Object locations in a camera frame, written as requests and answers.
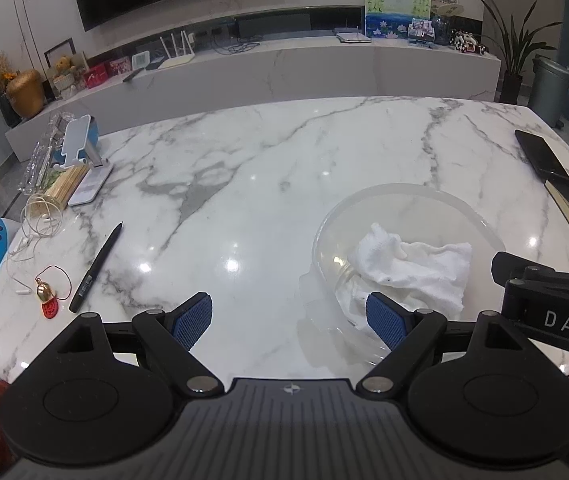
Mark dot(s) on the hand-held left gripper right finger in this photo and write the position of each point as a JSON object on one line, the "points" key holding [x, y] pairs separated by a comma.
{"points": [[387, 325]]}

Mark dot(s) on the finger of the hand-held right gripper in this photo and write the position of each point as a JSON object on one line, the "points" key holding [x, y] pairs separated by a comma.
{"points": [[539, 277]]}

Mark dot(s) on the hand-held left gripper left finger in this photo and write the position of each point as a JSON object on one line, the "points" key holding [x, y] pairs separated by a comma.
{"points": [[193, 322]]}

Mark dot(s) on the white cloth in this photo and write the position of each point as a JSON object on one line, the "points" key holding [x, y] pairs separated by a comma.
{"points": [[414, 270]]}

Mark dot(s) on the clear plastic bowl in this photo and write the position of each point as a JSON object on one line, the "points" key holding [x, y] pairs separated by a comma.
{"points": [[404, 205]]}

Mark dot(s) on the black pen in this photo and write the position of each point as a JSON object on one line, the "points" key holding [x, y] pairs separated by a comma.
{"points": [[97, 267]]}

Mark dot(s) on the black smartphone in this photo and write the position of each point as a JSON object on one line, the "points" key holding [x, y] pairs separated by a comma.
{"points": [[542, 152]]}

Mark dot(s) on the red charm with gold bell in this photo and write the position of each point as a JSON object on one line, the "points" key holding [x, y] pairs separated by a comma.
{"points": [[47, 302]]}

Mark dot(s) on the grey trash bin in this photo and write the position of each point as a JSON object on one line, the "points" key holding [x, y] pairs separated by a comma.
{"points": [[549, 90]]}

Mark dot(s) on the jar of bamboo skewers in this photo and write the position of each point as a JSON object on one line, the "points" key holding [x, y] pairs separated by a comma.
{"points": [[64, 185]]}

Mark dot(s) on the potted plant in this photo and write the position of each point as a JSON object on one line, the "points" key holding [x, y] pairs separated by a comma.
{"points": [[511, 87]]}

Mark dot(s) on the white phone stand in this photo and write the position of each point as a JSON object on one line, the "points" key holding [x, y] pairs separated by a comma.
{"points": [[77, 137]]}

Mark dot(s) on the cow figurine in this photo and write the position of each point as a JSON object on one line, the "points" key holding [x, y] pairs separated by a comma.
{"points": [[469, 42]]}

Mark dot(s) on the black remote control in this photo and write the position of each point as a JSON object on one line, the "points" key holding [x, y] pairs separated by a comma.
{"points": [[132, 76]]}

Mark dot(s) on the white wifi router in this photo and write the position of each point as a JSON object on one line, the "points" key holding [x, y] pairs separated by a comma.
{"points": [[177, 61]]}

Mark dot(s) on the red box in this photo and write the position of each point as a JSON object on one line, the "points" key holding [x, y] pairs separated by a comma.
{"points": [[95, 77]]}

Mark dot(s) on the white marble tv cabinet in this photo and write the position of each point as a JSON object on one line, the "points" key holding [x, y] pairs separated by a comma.
{"points": [[314, 70]]}

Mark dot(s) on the pink box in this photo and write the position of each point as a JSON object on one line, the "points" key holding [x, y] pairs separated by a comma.
{"points": [[119, 66]]}

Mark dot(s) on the small white desk clock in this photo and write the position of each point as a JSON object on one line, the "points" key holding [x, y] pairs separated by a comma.
{"points": [[141, 60]]}

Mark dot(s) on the small framed photo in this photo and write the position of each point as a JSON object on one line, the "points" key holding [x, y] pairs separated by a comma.
{"points": [[422, 30]]}

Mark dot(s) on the black vase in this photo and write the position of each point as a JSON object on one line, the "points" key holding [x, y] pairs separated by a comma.
{"points": [[8, 110]]}

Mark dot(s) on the gold vase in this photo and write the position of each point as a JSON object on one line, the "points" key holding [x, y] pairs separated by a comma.
{"points": [[25, 92]]}

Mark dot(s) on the teddy bear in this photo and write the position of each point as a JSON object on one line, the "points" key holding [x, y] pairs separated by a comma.
{"points": [[64, 66]]}

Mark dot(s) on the round paper fan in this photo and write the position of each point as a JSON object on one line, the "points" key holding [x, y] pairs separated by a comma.
{"points": [[447, 2]]}

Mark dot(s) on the grey set-top box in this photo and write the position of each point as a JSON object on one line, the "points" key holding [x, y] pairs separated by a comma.
{"points": [[353, 36]]}

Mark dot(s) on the lotus pond painting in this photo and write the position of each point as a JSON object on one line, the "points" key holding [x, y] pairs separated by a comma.
{"points": [[389, 10]]}

